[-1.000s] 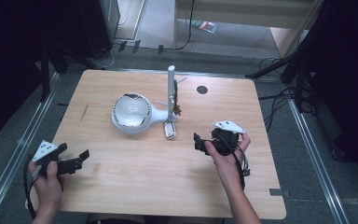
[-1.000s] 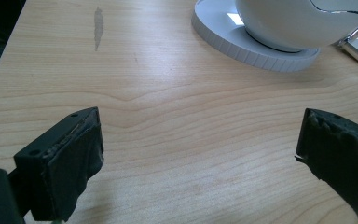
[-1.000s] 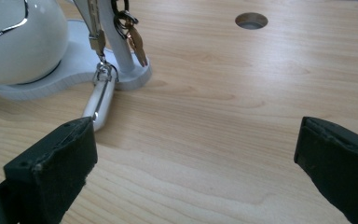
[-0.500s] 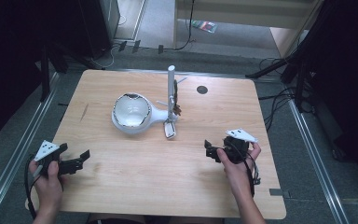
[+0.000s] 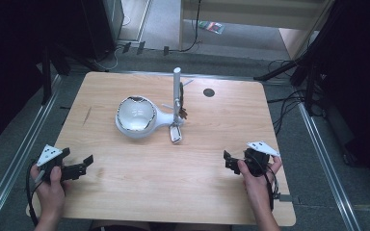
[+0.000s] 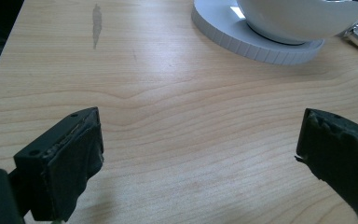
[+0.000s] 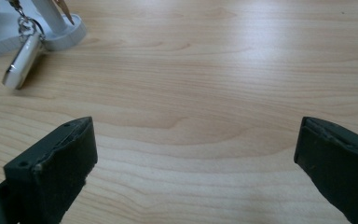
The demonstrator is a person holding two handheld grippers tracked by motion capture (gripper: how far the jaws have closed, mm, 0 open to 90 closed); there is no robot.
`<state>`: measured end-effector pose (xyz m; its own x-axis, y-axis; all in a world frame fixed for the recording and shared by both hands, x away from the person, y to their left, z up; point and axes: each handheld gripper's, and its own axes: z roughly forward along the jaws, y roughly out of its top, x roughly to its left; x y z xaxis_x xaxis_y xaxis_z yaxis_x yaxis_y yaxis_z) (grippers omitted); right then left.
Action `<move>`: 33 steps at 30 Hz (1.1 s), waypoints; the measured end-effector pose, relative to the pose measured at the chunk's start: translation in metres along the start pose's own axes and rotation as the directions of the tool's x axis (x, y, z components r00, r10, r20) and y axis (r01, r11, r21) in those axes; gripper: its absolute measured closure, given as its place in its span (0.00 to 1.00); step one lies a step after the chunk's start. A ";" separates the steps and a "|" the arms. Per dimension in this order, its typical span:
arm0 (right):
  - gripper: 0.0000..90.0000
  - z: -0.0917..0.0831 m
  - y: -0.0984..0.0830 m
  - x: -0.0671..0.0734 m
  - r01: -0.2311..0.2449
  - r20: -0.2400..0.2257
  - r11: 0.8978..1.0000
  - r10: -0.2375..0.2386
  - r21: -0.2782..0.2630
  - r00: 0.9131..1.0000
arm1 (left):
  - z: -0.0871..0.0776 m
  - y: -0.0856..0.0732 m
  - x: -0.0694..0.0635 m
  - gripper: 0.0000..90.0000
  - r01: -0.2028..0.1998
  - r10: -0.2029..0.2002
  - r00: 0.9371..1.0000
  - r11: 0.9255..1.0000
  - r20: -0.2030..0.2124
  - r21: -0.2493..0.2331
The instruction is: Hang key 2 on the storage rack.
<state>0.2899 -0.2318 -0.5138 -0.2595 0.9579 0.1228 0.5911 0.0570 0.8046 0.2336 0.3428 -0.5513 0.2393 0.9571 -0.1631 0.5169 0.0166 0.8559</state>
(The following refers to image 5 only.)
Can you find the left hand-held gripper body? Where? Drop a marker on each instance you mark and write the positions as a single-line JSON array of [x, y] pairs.
[[49, 155]]

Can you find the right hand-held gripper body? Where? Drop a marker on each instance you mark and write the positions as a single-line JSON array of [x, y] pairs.
[[260, 154]]

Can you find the person's right hand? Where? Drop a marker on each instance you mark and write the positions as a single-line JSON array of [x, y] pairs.
[[257, 189]]

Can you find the person's left hand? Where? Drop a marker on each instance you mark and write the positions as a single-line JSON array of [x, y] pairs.
[[49, 195]]

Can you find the silver wristwatch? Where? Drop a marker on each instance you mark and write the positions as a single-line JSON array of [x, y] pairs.
[[175, 133]]

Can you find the black round table grommet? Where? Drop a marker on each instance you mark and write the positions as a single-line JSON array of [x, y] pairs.
[[208, 92]]

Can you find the white bowl with silver rim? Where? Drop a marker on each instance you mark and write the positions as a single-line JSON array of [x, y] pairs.
[[136, 114]]

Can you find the white jewelry stand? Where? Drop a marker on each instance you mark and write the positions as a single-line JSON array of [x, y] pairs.
[[168, 118]]

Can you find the black metal stand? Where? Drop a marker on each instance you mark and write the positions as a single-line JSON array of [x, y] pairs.
[[46, 77]]

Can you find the black tripod stand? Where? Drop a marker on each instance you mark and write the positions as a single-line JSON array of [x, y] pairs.
[[289, 65]]

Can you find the dark curtain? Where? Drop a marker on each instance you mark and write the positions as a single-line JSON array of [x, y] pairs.
[[363, 80], [9, 64]]

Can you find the colourful packet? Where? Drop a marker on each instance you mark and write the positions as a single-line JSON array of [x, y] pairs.
[[212, 27]]

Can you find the black cabinet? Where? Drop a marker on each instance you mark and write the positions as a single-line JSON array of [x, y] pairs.
[[102, 25]]

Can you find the light wooden shelf unit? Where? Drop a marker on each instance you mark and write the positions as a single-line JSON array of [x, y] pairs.
[[237, 12]]

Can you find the metal floor rail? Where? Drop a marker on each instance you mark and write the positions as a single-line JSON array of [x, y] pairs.
[[327, 166], [19, 154]]

